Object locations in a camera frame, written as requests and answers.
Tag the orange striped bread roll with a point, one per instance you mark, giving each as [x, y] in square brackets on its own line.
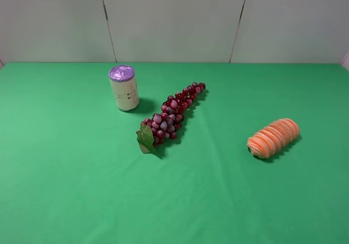
[273, 138]

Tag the purple-topped trash bag roll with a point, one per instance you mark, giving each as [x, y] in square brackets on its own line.
[124, 86]

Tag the red grape bunch with leaf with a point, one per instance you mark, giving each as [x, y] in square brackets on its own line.
[162, 126]

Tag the green tablecloth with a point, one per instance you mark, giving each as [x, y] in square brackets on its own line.
[72, 170]

